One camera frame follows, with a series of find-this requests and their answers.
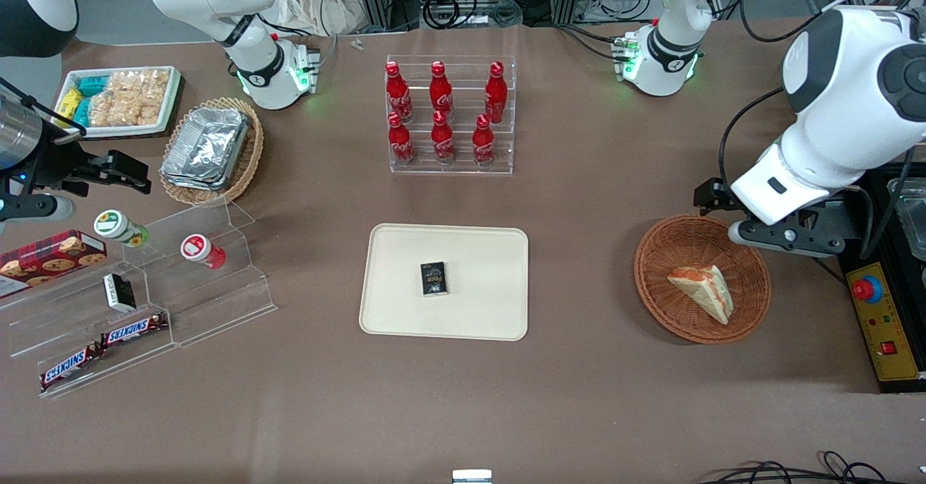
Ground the red strawberry yoghurt cup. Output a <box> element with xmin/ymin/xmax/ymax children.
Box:
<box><xmin>180</xmin><ymin>233</ymin><xmax>227</xmax><ymax>270</ymax></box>

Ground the stack of aluminium foil trays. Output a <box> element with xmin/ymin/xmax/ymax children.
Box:
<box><xmin>160</xmin><ymin>106</ymin><xmax>251</xmax><ymax>192</ymax></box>

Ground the small black white box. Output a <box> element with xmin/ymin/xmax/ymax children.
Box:
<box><xmin>102</xmin><ymin>272</ymin><xmax>137</xmax><ymax>313</ymax></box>

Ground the Snickers chocolate bar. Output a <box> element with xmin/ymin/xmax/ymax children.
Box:
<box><xmin>39</xmin><ymin>344</ymin><xmax>104</xmax><ymax>393</ymax></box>
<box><xmin>99</xmin><ymin>312</ymin><xmax>169</xmax><ymax>349</ymax></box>

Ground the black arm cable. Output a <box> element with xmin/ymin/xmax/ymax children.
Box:
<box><xmin>718</xmin><ymin>86</ymin><xmax>787</xmax><ymax>182</ymax></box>

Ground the yellow emergency stop box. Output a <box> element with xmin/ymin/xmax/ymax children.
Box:
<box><xmin>846</xmin><ymin>260</ymin><xmax>923</xmax><ymax>384</ymax></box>

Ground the black side platform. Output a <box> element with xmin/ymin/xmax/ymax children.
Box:
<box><xmin>838</xmin><ymin>166</ymin><xmax>926</xmax><ymax>396</ymax></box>

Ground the green sunflower yoghurt cup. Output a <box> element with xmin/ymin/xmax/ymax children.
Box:
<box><xmin>93</xmin><ymin>209</ymin><xmax>151</xmax><ymax>248</ymax></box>

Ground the white rectangular snack tray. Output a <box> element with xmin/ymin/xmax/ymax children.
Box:
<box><xmin>54</xmin><ymin>65</ymin><xmax>183</xmax><ymax>140</ymax></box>

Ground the black base cable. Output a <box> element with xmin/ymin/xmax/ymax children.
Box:
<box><xmin>260</xmin><ymin>12</ymin><xmax>341</xmax><ymax>65</ymax></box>
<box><xmin>556</xmin><ymin>24</ymin><xmax>624</xmax><ymax>62</ymax></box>

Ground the triangular wrapped sandwich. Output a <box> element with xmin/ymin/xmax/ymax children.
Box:
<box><xmin>666</xmin><ymin>264</ymin><xmax>735</xmax><ymax>326</ymax></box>

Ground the brown round wicker basket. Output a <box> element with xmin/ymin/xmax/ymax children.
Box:
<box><xmin>633</xmin><ymin>213</ymin><xmax>773</xmax><ymax>346</ymax></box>

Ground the clear acrylic step stand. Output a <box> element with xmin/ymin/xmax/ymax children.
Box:
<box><xmin>122</xmin><ymin>198</ymin><xmax>279</xmax><ymax>349</ymax></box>
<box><xmin>0</xmin><ymin>251</ymin><xmax>176</xmax><ymax>399</ymax></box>

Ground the red tartan cookie box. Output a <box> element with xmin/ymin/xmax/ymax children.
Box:
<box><xmin>0</xmin><ymin>229</ymin><xmax>109</xmax><ymax>299</ymax></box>

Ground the beige cloth bag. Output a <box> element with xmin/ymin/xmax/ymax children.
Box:
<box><xmin>271</xmin><ymin>0</ymin><xmax>371</xmax><ymax>37</ymax></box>

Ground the clear acrylic bottle rack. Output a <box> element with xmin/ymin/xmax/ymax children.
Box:
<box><xmin>385</xmin><ymin>54</ymin><xmax>519</xmax><ymax>176</ymax></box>

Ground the black floor cable bundle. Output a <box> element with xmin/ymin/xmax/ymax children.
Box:
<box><xmin>697</xmin><ymin>451</ymin><xmax>899</xmax><ymax>484</ymax></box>

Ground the clear bag of rice crackers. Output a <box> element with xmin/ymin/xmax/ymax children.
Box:
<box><xmin>88</xmin><ymin>69</ymin><xmax>171</xmax><ymax>127</ymax></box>

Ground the cream plastic serving tray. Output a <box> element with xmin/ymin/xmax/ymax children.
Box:
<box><xmin>359</xmin><ymin>223</ymin><xmax>530</xmax><ymax>342</ymax></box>

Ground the clear plastic container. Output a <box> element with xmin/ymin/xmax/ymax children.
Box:
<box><xmin>893</xmin><ymin>177</ymin><xmax>926</xmax><ymax>261</ymax></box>

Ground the yellow snack packet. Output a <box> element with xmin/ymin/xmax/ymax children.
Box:
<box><xmin>56</xmin><ymin>87</ymin><xmax>85</xmax><ymax>120</ymax></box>

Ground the small black card box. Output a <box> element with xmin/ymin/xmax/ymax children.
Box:
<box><xmin>420</xmin><ymin>260</ymin><xmax>450</xmax><ymax>298</ymax></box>

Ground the light wicker basket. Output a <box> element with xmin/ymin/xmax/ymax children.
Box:
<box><xmin>158</xmin><ymin>96</ymin><xmax>265</xmax><ymax>207</ymax></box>

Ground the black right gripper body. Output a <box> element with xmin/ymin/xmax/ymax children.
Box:
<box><xmin>29</xmin><ymin>140</ymin><xmax>109</xmax><ymax>197</ymax></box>

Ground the red Coca-Cola bottle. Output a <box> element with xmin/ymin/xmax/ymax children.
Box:
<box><xmin>429</xmin><ymin>61</ymin><xmax>455</xmax><ymax>120</ymax></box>
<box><xmin>387</xmin><ymin>111</ymin><xmax>417</xmax><ymax>167</ymax></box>
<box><xmin>385</xmin><ymin>61</ymin><xmax>414</xmax><ymax>124</ymax></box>
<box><xmin>484</xmin><ymin>61</ymin><xmax>509</xmax><ymax>125</ymax></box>
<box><xmin>430</xmin><ymin>111</ymin><xmax>457</xmax><ymax>166</ymax></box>
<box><xmin>472</xmin><ymin>114</ymin><xmax>497</xmax><ymax>169</ymax></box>

